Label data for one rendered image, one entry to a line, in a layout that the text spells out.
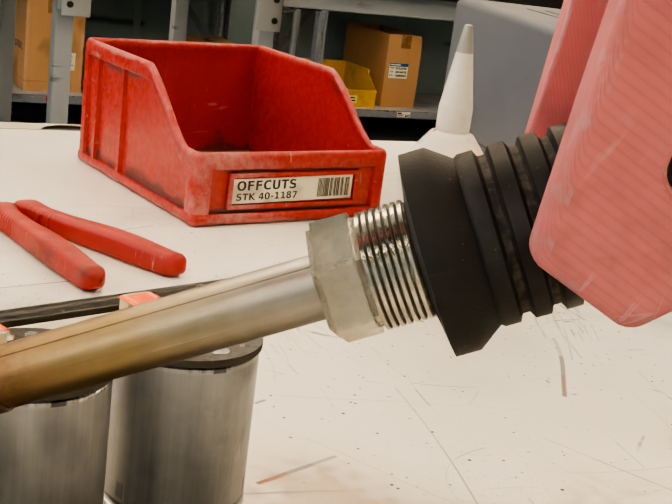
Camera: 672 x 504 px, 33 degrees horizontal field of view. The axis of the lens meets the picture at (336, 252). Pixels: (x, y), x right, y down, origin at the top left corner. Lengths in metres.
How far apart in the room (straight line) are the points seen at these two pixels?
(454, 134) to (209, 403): 0.23
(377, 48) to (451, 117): 4.44
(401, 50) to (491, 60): 4.24
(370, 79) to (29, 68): 1.40
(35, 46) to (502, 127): 3.77
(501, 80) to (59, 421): 0.41
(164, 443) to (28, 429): 0.03
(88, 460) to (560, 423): 0.19
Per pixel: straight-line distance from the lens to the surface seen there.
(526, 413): 0.34
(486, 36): 0.58
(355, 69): 4.92
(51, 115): 2.61
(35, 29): 4.26
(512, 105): 0.54
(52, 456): 0.17
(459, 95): 0.40
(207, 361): 0.18
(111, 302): 0.20
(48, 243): 0.41
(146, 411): 0.19
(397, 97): 4.84
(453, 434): 0.32
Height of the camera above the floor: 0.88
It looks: 16 degrees down
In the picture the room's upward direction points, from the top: 8 degrees clockwise
